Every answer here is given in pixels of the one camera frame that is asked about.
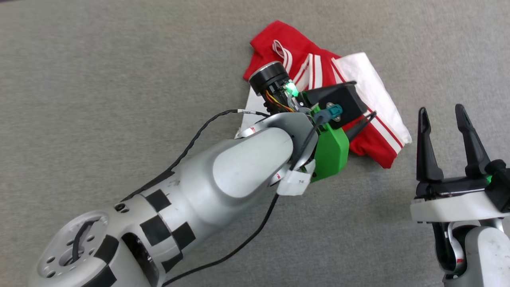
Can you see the red and white garment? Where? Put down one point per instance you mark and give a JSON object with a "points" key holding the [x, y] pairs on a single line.
{"points": [[279, 40]]}

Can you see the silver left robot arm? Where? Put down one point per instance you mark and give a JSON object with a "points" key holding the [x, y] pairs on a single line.
{"points": [[239, 167]]}

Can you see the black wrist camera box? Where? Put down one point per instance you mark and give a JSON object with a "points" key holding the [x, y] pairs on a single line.
{"points": [[346, 103], [500, 187]]}

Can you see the grey fabric sofa seat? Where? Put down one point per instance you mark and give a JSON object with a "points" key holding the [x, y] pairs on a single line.
{"points": [[79, 79]]}

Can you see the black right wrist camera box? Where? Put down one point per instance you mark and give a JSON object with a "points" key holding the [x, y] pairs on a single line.
{"points": [[500, 187]]}

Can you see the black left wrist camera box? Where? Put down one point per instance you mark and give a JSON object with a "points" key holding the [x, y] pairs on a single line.
{"points": [[346, 103]]}

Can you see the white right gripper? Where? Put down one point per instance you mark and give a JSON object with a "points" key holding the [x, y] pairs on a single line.
{"points": [[450, 205]]}

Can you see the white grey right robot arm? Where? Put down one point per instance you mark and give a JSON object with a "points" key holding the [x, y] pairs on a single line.
{"points": [[486, 255]]}

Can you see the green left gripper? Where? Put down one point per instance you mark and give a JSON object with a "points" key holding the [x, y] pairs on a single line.
{"points": [[332, 155]]}

